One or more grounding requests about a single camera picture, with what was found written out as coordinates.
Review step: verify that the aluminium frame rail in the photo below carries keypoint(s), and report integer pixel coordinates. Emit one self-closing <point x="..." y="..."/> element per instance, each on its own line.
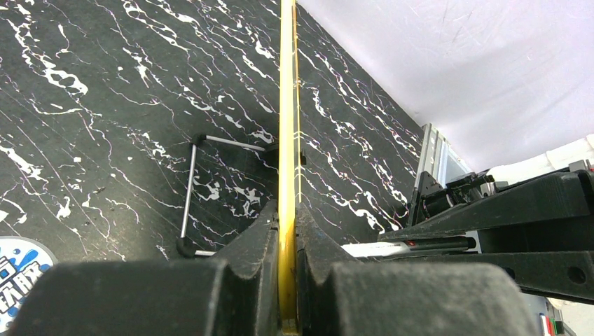
<point x="438" y="164"/>

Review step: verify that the yellow framed whiteboard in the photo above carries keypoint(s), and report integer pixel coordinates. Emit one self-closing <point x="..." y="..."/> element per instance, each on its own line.
<point x="289" y="185"/>

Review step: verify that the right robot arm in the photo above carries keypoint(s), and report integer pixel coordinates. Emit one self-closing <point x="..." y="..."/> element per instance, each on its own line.
<point x="549" y="236"/>

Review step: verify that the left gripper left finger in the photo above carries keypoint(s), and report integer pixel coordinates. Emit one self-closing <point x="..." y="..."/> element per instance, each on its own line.
<point x="233" y="292"/>

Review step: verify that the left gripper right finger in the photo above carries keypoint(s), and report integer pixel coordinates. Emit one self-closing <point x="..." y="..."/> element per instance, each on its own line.
<point x="340" y="295"/>

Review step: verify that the white marker pen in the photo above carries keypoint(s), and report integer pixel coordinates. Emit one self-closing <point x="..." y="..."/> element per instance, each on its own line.
<point x="410" y="247"/>

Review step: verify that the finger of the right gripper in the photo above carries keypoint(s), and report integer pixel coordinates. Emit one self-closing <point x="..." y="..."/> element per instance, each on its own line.
<point x="556" y="196"/>
<point x="564" y="275"/>

